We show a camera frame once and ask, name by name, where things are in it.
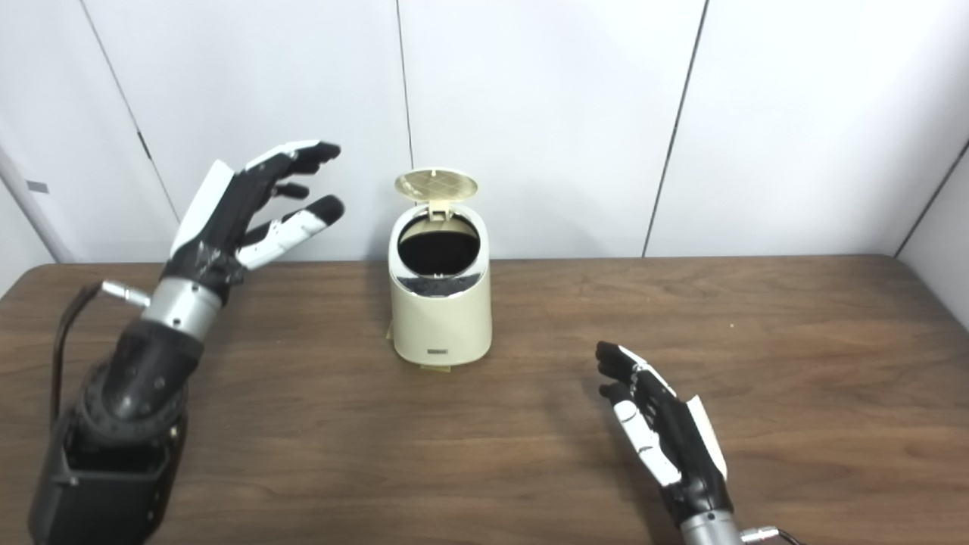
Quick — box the white slanted post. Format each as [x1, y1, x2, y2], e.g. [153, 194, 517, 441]
[0, 144, 76, 264]

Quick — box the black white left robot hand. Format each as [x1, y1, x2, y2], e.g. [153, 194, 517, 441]
[163, 140, 346, 304]

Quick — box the cream-colored lidded bin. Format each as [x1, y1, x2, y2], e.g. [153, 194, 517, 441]
[388, 167, 493, 369]

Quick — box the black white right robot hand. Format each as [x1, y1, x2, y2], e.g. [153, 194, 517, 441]
[595, 341, 734, 523]

